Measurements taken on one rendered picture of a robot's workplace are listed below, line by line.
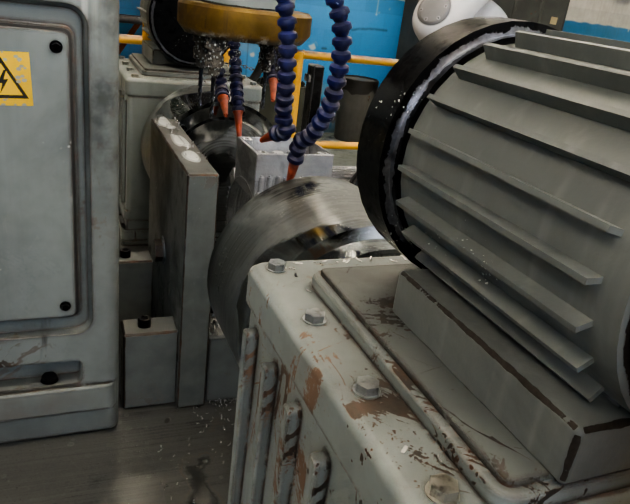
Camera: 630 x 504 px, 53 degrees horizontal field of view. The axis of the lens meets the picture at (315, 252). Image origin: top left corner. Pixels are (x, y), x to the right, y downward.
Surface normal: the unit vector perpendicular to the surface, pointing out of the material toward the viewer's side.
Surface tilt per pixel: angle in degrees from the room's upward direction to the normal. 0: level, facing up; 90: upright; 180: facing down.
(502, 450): 0
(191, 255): 90
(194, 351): 90
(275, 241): 43
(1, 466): 0
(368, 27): 90
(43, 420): 91
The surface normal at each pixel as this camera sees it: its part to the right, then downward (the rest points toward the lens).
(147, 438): 0.12, -0.91
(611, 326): -0.93, 0.25
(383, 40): 0.34, 0.40
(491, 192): -0.91, -0.04
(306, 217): -0.27, -0.82
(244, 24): 0.08, 0.40
